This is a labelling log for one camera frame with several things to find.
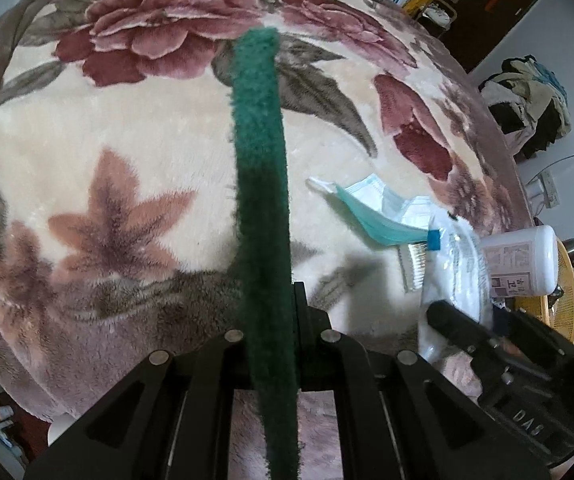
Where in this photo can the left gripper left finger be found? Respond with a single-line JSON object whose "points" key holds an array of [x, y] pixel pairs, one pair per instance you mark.
{"points": [[169, 418]]}

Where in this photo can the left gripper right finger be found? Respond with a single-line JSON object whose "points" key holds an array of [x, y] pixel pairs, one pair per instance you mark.
{"points": [[372, 416]]}

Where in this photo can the teal surgical face mask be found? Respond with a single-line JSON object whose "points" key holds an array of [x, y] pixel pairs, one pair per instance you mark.
{"points": [[385, 216]]}

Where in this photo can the green scouring pad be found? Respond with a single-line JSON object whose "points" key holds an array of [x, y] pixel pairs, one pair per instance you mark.
{"points": [[264, 245]]}

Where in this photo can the person's right hand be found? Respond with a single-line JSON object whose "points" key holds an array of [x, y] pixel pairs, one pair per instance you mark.
{"points": [[457, 369]]}

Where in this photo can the orange plastic basket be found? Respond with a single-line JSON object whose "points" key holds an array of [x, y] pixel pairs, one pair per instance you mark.
{"points": [[558, 314]]}

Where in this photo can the white plastic bottle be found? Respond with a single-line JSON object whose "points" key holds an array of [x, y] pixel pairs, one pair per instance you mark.
{"points": [[522, 263]]}

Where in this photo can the white printed plastic packet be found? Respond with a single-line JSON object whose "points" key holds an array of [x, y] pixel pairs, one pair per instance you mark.
{"points": [[455, 271]]}

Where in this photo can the cotton swab pack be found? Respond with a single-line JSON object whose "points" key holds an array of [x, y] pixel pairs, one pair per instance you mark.
{"points": [[412, 259]]}

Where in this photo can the floral plush blanket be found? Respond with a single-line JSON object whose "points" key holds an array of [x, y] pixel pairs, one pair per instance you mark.
{"points": [[118, 179]]}

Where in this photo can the pile of clothes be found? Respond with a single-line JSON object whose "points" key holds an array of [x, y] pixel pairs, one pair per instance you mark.
{"points": [[529, 104]]}

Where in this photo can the white wall power strip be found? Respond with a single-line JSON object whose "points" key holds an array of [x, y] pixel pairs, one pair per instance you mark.
{"points": [[549, 189]]}

